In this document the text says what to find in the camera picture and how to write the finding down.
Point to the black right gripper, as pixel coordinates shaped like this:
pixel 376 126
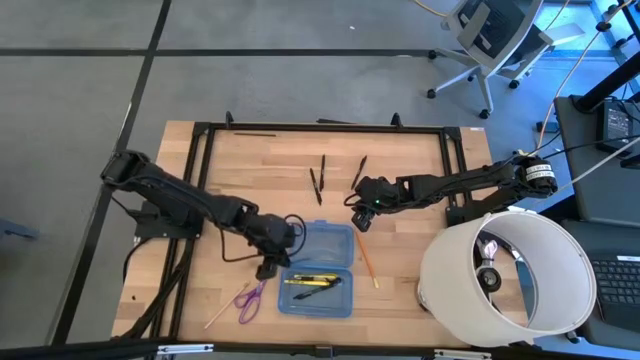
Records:
pixel 375 192

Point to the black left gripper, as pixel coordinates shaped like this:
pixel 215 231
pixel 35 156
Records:
pixel 275 237

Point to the yellow highlighter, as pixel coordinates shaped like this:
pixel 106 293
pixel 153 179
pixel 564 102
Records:
pixel 305 282

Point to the orange pencil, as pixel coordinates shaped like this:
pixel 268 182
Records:
pixel 367 260

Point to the natural wood pencil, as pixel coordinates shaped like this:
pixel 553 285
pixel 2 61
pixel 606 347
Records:
pixel 226 306

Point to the blue translucent plastic supply box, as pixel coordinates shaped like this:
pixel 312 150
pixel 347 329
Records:
pixel 325 307

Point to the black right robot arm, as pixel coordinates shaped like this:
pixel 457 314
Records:
pixel 450 182

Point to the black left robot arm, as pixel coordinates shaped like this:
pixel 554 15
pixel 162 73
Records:
pixel 165 192

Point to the white round lamp shade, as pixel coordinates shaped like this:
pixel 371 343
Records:
pixel 450 280

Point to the thin black stick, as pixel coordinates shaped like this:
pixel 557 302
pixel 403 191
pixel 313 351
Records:
pixel 255 134

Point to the black lamp socket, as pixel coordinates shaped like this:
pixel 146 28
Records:
pixel 489 279

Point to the black front crossbeam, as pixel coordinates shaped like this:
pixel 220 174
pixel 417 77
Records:
pixel 100 350

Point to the grey office chair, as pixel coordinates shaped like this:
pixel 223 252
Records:
pixel 487 30

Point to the grey side table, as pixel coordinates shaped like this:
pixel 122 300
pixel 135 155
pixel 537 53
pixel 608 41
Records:
pixel 590 190

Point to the black power adapter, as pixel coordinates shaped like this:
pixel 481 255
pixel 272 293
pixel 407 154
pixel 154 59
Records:
pixel 615 125

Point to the black stand pole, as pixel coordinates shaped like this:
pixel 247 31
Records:
pixel 607 85

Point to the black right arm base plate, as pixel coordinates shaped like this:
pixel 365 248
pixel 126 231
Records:
pixel 457 216

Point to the black metal table frame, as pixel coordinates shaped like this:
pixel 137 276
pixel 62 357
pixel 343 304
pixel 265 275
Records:
pixel 325 127

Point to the black frame clamp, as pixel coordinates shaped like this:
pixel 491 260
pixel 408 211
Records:
pixel 229 119
pixel 396 120

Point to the silver metal bracket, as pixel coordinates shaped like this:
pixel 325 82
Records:
pixel 185 348
pixel 462 354

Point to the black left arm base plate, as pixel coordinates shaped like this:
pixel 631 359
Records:
pixel 150 231

